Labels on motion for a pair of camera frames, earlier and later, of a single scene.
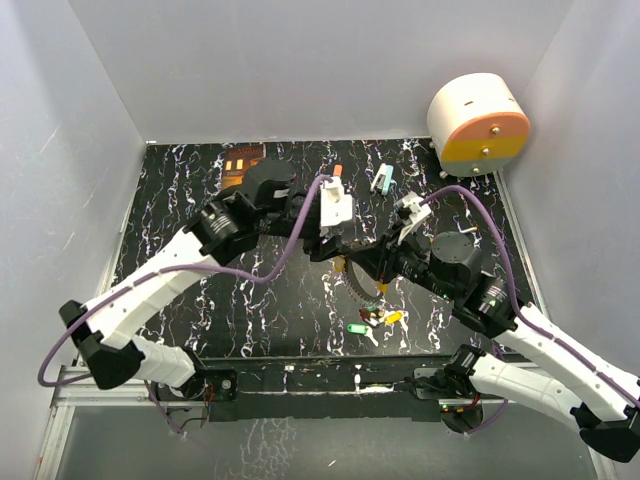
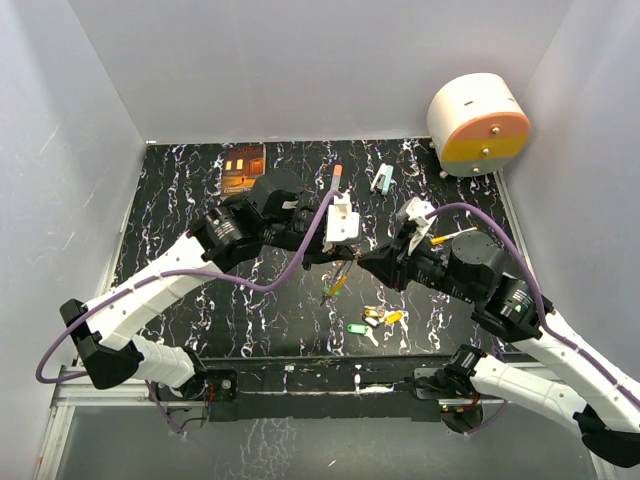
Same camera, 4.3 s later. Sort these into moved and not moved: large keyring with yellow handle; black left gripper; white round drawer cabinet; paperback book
Moved: large keyring with yellow handle
Not moved: white round drawer cabinet; paperback book; black left gripper
